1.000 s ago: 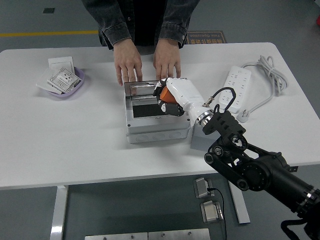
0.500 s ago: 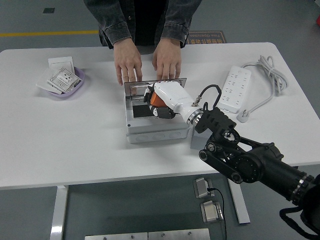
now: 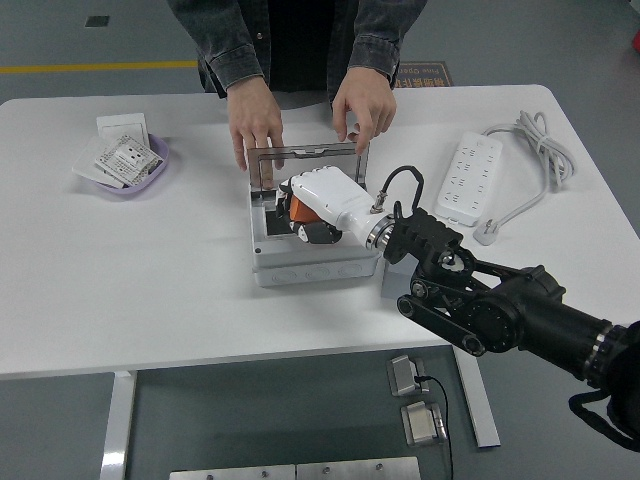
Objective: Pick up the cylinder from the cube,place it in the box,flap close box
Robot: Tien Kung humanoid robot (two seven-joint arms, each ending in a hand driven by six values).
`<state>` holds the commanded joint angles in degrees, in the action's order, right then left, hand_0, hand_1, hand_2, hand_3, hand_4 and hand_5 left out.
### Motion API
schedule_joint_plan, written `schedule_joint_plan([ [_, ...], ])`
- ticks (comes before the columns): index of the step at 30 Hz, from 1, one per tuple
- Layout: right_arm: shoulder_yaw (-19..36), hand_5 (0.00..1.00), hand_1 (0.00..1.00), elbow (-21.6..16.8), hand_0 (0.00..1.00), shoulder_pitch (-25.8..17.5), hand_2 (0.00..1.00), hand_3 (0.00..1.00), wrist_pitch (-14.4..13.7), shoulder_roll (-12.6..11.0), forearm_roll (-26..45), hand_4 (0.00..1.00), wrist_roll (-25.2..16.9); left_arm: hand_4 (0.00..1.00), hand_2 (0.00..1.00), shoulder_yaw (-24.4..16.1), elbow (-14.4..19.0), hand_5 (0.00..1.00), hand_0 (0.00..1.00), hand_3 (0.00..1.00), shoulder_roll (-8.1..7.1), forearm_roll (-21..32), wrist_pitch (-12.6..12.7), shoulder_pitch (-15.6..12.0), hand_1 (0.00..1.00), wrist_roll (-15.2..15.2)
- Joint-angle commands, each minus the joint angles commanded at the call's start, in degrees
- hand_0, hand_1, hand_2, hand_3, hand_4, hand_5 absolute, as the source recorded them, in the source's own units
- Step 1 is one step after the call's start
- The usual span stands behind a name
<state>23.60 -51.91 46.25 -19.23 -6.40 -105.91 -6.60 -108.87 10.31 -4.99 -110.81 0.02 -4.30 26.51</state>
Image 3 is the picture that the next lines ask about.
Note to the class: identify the white socket panel with holes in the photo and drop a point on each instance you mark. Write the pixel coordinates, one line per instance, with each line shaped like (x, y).
(125, 157)

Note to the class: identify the person's left hand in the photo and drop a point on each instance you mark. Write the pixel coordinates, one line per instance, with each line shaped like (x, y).
(367, 107)

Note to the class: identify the black floor outlet plate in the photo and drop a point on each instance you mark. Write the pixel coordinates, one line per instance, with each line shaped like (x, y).
(97, 21)

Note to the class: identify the plain white switch plate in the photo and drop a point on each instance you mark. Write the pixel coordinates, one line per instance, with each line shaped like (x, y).
(120, 125)

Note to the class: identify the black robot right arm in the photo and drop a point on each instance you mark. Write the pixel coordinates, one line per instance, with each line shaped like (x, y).
(525, 310)

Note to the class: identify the purple plastic tray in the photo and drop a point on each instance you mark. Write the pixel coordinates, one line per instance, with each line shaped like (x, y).
(130, 193)

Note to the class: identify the steel base plate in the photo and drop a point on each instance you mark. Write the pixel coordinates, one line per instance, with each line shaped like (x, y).
(230, 474)
(357, 470)

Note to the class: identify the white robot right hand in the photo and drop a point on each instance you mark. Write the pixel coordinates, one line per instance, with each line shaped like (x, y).
(330, 195)

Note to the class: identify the white flat wall plate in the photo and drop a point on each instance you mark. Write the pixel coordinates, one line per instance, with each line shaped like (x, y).
(85, 167)

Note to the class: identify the brown floor sign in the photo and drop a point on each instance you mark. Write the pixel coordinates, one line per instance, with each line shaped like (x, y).
(430, 75)

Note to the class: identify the yellow floor tape line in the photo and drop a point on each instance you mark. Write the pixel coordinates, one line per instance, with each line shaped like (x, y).
(100, 66)

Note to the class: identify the person's left forearm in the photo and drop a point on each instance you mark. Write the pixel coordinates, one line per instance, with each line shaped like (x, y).
(382, 45)

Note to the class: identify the grey electrical box with lid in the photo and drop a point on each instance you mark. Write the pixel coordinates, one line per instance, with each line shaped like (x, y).
(310, 265)

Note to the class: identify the person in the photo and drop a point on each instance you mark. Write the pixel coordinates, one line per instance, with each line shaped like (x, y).
(310, 45)

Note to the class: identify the grey cube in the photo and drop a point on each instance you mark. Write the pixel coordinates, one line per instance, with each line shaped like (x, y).
(395, 282)

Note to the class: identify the person's right forearm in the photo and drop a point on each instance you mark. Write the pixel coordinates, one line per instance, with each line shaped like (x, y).
(230, 55)

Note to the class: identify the orange cylinder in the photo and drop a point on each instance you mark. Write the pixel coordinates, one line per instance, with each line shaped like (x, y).
(302, 210)

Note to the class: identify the person's right hand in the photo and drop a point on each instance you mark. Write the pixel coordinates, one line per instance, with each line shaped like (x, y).
(255, 115)

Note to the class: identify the white power strip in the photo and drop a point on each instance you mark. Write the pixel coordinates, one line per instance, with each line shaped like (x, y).
(470, 175)

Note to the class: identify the metal foot pedal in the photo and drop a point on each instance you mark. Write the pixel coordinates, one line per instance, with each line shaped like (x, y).
(422, 425)
(402, 375)

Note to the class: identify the white table leg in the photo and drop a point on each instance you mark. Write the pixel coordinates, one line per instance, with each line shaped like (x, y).
(482, 420)
(117, 425)

